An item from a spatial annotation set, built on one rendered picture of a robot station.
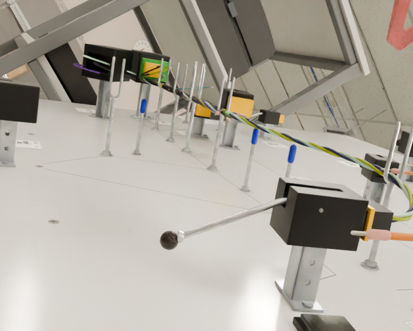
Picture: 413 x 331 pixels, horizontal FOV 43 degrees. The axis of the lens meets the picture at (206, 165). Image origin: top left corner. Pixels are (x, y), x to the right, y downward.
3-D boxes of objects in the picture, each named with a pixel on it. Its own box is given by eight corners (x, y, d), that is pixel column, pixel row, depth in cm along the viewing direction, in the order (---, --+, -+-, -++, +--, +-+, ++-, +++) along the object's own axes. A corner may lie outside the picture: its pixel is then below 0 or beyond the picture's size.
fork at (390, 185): (364, 270, 50) (402, 123, 47) (356, 262, 51) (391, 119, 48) (383, 271, 50) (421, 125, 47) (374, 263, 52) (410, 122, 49)
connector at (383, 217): (316, 220, 42) (321, 196, 41) (370, 223, 43) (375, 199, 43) (333, 235, 39) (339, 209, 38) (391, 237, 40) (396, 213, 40)
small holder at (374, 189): (369, 196, 81) (380, 150, 79) (391, 214, 72) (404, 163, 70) (340, 191, 80) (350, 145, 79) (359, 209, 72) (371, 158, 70)
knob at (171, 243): (157, 245, 39) (159, 227, 39) (176, 245, 39) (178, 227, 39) (160, 253, 38) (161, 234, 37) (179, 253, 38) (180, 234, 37)
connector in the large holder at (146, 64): (164, 81, 113) (167, 62, 112) (168, 83, 110) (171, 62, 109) (138, 77, 111) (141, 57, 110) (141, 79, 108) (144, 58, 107)
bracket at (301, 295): (274, 282, 43) (286, 225, 42) (301, 284, 44) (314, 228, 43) (293, 310, 39) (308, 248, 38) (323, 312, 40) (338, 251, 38)
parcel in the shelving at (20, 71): (-6, 56, 663) (15, 46, 668) (-3, 58, 702) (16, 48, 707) (8, 80, 672) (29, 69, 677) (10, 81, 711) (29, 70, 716)
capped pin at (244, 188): (248, 189, 72) (260, 127, 70) (251, 192, 70) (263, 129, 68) (238, 188, 71) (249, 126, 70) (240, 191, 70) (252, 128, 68)
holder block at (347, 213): (268, 224, 42) (278, 176, 41) (333, 231, 43) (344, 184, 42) (286, 245, 38) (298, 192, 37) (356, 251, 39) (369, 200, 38)
